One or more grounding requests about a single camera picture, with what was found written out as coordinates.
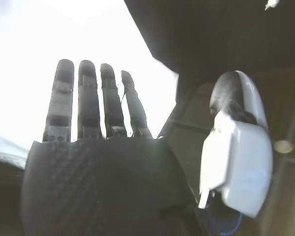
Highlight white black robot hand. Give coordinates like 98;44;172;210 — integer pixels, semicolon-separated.
21;58;274;236

